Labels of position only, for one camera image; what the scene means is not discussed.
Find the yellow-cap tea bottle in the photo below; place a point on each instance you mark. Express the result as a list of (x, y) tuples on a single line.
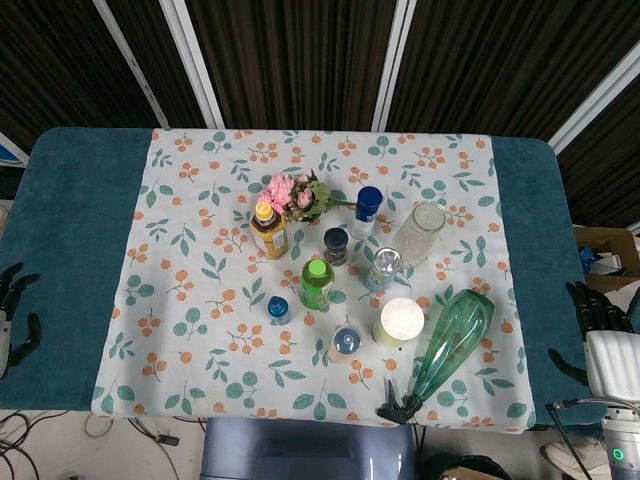
[(270, 235)]

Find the small blue spray bottle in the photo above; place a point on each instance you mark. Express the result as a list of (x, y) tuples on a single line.
[(279, 310)]

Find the white shoe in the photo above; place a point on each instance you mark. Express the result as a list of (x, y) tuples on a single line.
[(575, 455)]

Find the cardboard box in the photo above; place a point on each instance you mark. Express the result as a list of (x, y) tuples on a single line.
[(607, 260)]

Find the blue-cap white bottle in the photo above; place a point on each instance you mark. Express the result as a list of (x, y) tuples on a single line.
[(367, 210)]

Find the tennis ball tube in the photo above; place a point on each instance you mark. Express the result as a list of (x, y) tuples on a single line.
[(400, 322)]

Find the light blue drink can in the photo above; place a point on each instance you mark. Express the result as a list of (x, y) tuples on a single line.
[(384, 270)]

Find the clear ribbed glass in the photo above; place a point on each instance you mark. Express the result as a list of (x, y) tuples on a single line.
[(419, 232)]

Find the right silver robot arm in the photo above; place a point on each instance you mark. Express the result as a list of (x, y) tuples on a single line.
[(622, 440)]

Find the blue robot base housing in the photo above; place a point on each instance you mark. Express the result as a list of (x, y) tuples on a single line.
[(305, 450)]

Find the thin white partition strip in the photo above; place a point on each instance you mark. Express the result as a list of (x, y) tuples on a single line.
[(132, 62)]

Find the teal table cover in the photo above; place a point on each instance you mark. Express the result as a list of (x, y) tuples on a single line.
[(70, 225)]

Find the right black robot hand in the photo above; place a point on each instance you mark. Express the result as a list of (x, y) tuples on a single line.
[(612, 362)]

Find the pink artificial flower bouquet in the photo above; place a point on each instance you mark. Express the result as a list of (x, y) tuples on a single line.
[(300, 197)]

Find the floral print tablecloth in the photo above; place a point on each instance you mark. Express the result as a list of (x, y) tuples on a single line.
[(200, 280)]

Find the wide white partition post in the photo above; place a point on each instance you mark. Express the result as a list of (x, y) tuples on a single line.
[(192, 62)]

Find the green plastic spray bottle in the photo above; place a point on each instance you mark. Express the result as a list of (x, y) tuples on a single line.
[(452, 335)]

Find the clear-cap seasoning jar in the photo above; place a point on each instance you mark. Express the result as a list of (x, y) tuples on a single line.
[(346, 344)]

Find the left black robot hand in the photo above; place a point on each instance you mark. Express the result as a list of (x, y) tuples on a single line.
[(6, 300)]

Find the green tea bottle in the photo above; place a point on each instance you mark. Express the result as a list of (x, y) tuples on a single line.
[(317, 285)]

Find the dark-lid spice grinder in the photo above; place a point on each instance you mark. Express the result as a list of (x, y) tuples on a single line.
[(335, 245)]

